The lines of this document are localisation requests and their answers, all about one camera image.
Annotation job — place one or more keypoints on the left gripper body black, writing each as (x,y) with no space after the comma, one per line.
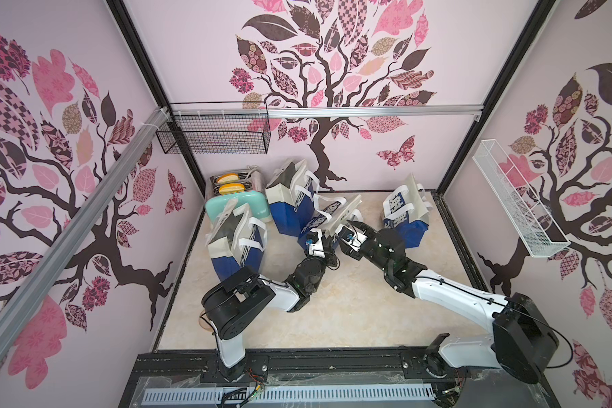
(328,262)

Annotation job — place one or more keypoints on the takeout bag blue beige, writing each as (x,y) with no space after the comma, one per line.
(237,240)
(406,210)
(329,215)

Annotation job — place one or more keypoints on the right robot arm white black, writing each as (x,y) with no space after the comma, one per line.
(517,338)

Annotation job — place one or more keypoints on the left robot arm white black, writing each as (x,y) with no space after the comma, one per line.
(231,307)

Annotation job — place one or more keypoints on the mint green toaster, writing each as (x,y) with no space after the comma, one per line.
(254,195)

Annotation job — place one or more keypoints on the front bread slice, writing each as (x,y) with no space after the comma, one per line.
(231,188)

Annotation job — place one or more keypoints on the bread slice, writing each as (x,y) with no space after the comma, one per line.
(231,188)
(228,178)

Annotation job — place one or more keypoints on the rear bread slice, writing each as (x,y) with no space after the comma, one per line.
(228,178)

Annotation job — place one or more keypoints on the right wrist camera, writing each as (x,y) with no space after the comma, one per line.
(351,238)

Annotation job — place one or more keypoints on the white slotted cable duct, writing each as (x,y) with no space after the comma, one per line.
(286,395)

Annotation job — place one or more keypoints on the aluminium rail back wall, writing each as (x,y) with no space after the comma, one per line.
(376,111)

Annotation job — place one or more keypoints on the aluminium rail wall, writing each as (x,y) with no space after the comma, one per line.
(29,296)
(376,111)

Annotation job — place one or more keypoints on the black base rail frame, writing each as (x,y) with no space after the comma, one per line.
(464,387)

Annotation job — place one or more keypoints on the white wire shelf basket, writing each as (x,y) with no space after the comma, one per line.
(510,178)

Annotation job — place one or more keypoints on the black wire basket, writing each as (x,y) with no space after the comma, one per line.
(223,127)

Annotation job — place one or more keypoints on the aluminium rail left wall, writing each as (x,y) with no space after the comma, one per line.
(29,296)

